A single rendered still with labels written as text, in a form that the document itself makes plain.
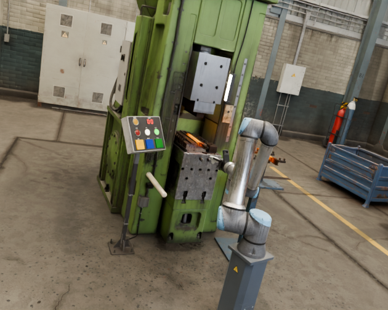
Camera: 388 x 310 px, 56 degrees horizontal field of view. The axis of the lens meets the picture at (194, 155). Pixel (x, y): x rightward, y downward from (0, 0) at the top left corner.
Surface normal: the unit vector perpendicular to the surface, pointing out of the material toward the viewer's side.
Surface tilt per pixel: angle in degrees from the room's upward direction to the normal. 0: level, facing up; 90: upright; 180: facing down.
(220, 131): 90
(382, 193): 90
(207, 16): 90
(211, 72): 90
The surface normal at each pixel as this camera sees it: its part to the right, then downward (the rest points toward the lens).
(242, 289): -0.15, 0.24
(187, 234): 0.39, 0.32
